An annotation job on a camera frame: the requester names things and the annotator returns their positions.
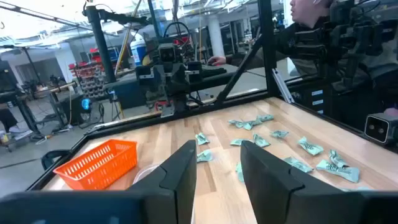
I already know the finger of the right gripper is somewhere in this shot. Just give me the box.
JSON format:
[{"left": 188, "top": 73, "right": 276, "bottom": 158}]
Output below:
[
  {"left": 172, "top": 65, "right": 190, "bottom": 97},
  {"left": 154, "top": 67, "right": 170, "bottom": 102}
]

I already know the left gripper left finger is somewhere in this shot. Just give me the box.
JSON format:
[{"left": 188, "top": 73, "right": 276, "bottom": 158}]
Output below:
[{"left": 127, "top": 139, "right": 198, "bottom": 224}]

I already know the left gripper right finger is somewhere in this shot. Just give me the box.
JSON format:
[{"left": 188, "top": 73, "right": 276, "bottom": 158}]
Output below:
[{"left": 241, "top": 140, "right": 343, "bottom": 224}]

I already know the clear plastic container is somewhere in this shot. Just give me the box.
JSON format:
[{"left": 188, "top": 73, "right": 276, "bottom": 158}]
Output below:
[{"left": 132, "top": 163, "right": 161, "bottom": 185}]

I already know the orange plastic basket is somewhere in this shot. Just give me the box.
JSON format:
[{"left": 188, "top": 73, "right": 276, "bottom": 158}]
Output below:
[{"left": 52, "top": 139, "right": 138, "bottom": 191}]

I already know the red parts bin rack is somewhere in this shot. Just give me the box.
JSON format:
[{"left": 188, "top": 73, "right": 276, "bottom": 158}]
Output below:
[{"left": 70, "top": 48, "right": 106, "bottom": 100}]

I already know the black desk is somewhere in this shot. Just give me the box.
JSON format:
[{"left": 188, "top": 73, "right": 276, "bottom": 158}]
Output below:
[{"left": 105, "top": 63, "right": 237, "bottom": 103}]

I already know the blue white water jug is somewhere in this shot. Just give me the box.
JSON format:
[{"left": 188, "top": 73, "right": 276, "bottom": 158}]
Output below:
[{"left": 130, "top": 32, "right": 147, "bottom": 66}]

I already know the black keyboard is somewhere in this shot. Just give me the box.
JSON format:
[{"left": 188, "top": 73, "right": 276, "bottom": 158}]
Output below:
[{"left": 201, "top": 65, "right": 228, "bottom": 77}]

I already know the yellow diagonal pole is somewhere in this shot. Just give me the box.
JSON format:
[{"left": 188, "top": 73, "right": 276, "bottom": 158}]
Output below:
[{"left": 114, "top": 0, "right": 143, "bottom": 76}]

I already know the person's hand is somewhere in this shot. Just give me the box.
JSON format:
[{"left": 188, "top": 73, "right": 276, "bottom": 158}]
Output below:
[{"left": 206, "top": 55, "right": 227, "bottom": 67}]

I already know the black pole stand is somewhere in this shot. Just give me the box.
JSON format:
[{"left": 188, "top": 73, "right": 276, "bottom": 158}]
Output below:
[{"left": 82, "top": 4, "right": 150, "bottom": 83}]

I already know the computer with blue light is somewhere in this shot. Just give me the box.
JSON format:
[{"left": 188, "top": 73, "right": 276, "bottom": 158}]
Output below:
[{"left": 58, "top": 95, "right": 93, "bottom": 125}]

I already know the black drawer cabinet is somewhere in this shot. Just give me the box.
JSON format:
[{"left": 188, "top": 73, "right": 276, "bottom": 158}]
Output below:
[{"left": 298, "top": 83, "right": 331, "bottom": 116}]

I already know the silver aluminium bar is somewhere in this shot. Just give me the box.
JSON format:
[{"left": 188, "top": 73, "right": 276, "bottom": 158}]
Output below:
[{"left": 272, "top": 68, "right": 295, "bottom": 104}]

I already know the black chair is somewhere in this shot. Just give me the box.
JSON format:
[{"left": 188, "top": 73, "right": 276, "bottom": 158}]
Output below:
[{"left": 41, "top": 149, "right": 72, "bottom": 171}]

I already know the person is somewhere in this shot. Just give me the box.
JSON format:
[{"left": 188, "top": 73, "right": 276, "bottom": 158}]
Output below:
[{"left": 225, "top": 0, "right": 398, "bottom": 94}]

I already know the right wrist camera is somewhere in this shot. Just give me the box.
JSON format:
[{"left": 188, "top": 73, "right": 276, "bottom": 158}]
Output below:
[{"left": 159, "top": 43, "right": 177, "bottom": 63}]

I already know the black aluminium table frame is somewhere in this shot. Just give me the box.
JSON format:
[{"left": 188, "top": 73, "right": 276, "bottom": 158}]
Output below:
[{"left": 26, "top": 0, "right": 398, "bottom": 192}]

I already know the table-level camera box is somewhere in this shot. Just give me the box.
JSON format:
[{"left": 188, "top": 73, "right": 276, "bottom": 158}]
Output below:
[{"left": 363, "top": 112, "right": 398, "bottom": 144}]

